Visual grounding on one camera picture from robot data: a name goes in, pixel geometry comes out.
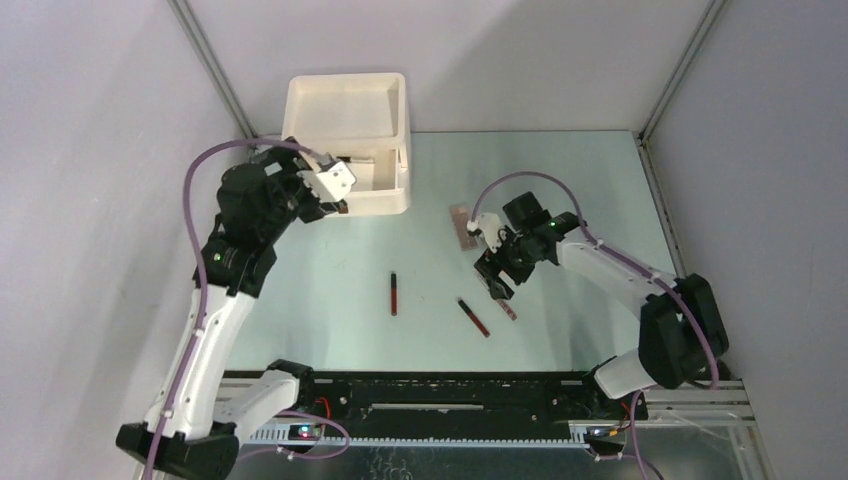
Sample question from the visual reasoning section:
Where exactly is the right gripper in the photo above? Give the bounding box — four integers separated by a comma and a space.
473, 226, 540, 302

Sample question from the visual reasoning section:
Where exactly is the red lettered lip gloss tube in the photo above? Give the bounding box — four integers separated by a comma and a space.
477, 274, 518, 321

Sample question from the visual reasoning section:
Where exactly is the dark red lip gloss tube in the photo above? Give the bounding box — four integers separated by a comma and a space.
457, 298, 491, 338

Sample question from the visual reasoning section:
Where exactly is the white top drawer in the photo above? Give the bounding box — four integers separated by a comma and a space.
329, 148, 411, 217

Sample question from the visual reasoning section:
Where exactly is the white drawer organizer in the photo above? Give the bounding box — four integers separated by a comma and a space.
282, 72, 411, 194

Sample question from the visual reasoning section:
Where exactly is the red lip gloss black cap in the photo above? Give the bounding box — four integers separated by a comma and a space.
390, 271, 398, 316

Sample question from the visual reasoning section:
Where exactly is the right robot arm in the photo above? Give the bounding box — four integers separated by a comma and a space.
466, 192, 729, 418

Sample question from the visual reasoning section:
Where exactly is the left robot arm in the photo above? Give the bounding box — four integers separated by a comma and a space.
116, 139, 356, 479

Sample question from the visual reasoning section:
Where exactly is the long eyeshadow palette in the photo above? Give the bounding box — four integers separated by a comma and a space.
449, 204, 479, 251

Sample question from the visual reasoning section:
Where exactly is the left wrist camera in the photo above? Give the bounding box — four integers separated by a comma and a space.
298, 154, 357, 203

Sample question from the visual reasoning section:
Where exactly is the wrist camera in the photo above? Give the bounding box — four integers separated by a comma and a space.
298, 154, 357, 203
466, 213, 506, 253

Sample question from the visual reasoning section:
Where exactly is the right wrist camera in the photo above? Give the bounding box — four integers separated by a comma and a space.
466, 213, 506, 253

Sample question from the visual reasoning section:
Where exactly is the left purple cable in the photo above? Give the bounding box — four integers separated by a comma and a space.
142, 138, 351, 480

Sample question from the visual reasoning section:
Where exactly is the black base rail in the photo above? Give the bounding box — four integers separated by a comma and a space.
295, 371, 648, 443

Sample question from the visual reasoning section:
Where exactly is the aluminium frame rail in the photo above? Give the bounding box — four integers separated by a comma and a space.
166, 0, 258, 138

